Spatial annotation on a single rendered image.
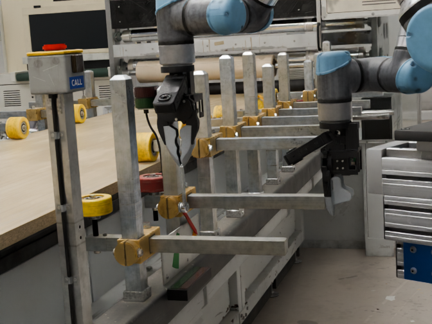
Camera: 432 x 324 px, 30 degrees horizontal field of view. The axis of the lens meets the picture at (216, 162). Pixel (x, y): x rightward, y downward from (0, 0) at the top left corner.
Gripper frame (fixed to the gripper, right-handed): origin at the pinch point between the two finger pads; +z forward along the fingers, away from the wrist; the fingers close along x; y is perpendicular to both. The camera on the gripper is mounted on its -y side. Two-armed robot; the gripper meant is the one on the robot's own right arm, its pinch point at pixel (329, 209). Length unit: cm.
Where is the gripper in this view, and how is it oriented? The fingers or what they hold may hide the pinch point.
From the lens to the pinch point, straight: 184.3
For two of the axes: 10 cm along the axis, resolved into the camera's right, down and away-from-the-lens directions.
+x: 2.9, -1.7, 9.4
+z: 0.6, 9.9, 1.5
